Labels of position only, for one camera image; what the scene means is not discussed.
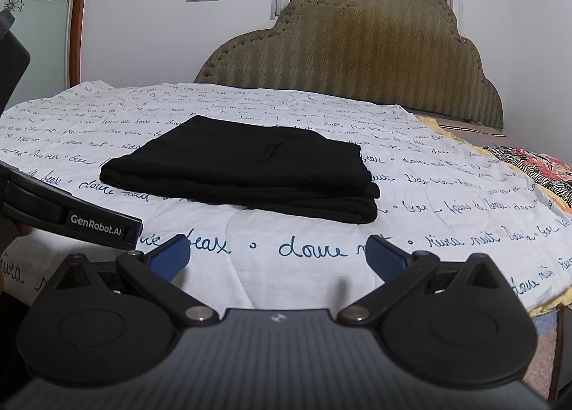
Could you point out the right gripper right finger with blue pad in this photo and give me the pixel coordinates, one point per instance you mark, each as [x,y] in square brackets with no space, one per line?
[403,274]

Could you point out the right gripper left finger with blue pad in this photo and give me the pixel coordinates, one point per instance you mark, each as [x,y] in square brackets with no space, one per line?
[150,275]

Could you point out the black pants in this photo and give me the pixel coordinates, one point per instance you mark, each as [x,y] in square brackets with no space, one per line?
[274,168]

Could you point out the white script-print bed sheet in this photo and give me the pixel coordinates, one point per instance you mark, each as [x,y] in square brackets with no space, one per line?
[436,193]

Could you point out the floral patterned blanket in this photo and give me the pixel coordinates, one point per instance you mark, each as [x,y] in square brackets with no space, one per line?
[545,170]

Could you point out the floral glass door panel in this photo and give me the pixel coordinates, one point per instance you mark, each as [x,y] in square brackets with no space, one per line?
[42,26]

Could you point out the olive upholstered headboard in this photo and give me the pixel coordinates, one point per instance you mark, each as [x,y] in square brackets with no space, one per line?
[406,52]

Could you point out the wooden door frame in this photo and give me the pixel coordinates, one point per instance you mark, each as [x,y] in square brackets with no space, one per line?
[74,44]

